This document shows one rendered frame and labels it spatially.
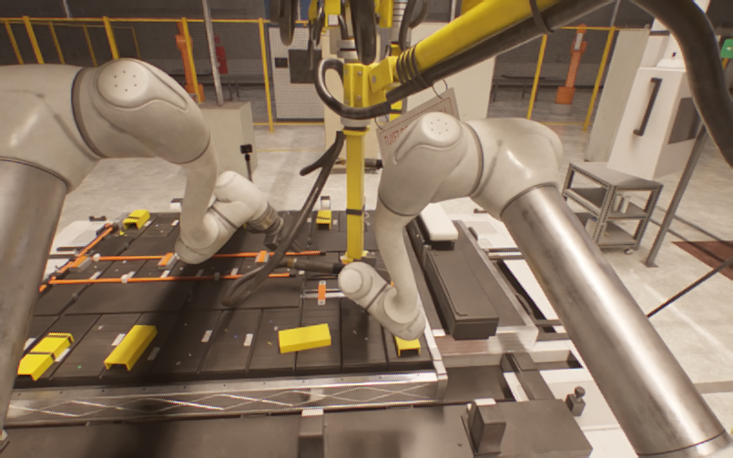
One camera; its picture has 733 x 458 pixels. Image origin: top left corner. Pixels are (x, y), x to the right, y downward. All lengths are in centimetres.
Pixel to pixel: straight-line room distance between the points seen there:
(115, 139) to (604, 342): 71
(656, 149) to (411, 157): 316
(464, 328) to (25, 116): 116
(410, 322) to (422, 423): 34
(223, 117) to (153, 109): 504
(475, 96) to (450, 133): 529
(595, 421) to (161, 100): 143
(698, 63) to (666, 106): 297
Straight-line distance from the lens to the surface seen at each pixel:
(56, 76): 67
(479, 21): 77
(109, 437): 141
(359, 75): 106
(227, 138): 568
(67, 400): 142
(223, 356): 130
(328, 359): 123
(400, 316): 102
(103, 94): 59
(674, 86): 359
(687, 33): 63
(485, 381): 154
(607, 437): 147
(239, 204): 111
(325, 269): 141
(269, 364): 124
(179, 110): 61
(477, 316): 128
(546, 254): 60
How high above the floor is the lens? 190
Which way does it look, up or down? 27 degrees down
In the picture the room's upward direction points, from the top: 1 degrees clockwise
